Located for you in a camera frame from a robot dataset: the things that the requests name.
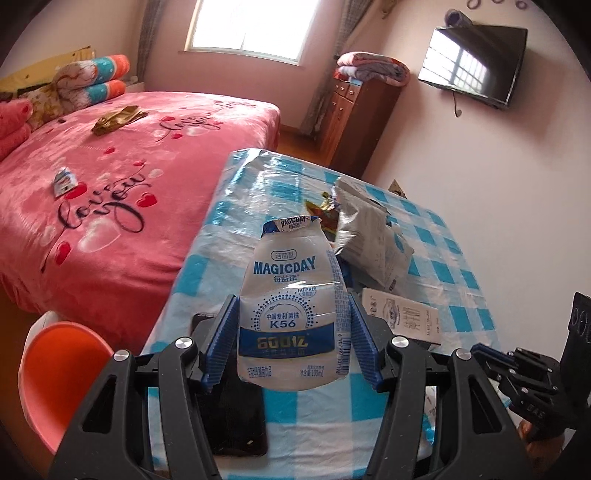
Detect white Magicday yogurt pouch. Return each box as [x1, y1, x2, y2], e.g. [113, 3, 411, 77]
[236, 216, 352, 391]

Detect grey wet wipes pack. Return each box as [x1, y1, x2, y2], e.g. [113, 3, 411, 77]
[334, 176, 415, 292]

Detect yellow snack bag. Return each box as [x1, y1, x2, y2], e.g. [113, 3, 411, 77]
[304, 192, 339, 242]

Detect orange plastic trash bin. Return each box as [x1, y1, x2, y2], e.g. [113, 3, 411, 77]
[17, 312, 113, 453]

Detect person's right hand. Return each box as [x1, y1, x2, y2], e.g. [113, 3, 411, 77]
[518, 420, 581, 480]

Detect blue checkered tablecloth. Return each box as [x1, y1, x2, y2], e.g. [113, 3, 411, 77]
[145, 149, 498, 479]

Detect black smartphone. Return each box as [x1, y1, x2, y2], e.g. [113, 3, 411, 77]
[188, 311, 271, 458]

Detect pink love you bedspread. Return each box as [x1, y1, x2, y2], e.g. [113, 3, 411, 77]
[1, 92, 280, 352]

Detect small silver wrapper on bed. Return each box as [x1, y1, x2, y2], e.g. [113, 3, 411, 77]
[52, 167, 78, 198]

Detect olive cloth on bed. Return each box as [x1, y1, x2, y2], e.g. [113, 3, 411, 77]
[91, 105, 148, 136]

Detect brown wooden cabinet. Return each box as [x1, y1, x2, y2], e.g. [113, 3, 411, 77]
[318, 79, 402, 178]

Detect rolled colourful quilt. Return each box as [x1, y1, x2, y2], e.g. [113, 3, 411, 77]
[53, 54, 130, 114]

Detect pink folded pillows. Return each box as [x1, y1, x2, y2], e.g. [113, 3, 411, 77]
[0, 99, 33, 160]

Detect folded blanket on cabinet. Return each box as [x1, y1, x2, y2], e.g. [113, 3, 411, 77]
[337, 51, 411, 87]

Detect bright window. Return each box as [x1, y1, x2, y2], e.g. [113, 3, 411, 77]
[185, 0, 320, 65]

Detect yellow headboard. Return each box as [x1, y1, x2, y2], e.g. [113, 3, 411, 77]
[1, 46, 95, 101]

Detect grey checked curtain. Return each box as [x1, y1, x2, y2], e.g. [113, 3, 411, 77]
[300, 0, 374, 136]

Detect wall mounted black television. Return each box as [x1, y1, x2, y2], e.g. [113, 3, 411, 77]
[418, 25, 528, 110]

